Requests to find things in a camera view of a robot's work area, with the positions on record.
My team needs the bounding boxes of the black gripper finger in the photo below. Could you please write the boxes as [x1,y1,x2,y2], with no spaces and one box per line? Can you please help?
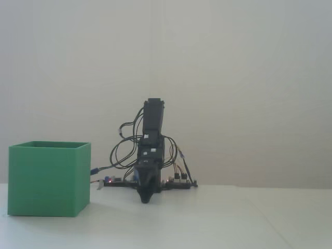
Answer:
[145,169,159,204]
[134,169,146,204]

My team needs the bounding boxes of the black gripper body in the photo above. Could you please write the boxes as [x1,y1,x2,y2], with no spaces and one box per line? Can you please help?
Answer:
[134,145,166,171]

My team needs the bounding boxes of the green plastic bin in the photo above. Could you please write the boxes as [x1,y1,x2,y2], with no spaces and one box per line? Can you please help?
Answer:
[7,141,92,217]

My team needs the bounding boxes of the controller board with blue parts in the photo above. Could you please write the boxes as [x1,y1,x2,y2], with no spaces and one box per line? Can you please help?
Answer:
[103,175,138,188]

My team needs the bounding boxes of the controller board with jumper pins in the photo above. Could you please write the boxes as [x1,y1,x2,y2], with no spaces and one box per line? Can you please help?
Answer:
[162,175,199,189]

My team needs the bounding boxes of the black servo cable loop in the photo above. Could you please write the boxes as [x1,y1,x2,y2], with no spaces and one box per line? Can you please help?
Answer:
[110,137,140,169]
[162,134,180,167]

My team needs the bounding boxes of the coloured jumper wires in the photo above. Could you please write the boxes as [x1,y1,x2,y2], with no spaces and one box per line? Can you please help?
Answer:
[168,144,187,180]

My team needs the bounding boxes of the black cable with blue tip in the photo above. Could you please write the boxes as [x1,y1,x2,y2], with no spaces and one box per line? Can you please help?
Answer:
[177,147,198,186]

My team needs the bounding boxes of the black cable with white connector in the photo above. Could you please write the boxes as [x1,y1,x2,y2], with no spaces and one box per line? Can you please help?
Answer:
[118,107,145,140]

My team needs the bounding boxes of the black cable with blue plug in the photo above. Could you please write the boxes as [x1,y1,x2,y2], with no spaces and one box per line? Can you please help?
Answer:
[89,162,138,177]

